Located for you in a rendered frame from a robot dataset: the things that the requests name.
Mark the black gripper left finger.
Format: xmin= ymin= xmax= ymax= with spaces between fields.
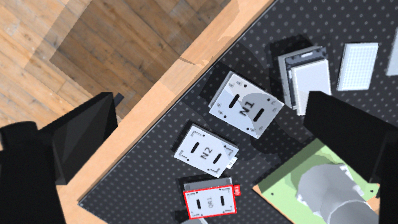
xmin=0 ymin=92 xmax=118 ymax=224

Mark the white operator button panel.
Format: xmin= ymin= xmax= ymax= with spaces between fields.
xmin=181 ymin=218 xmax=208 ymax=224

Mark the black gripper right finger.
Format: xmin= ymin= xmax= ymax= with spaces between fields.
xmin=303 ymin=91 xmax=398 ymax=224

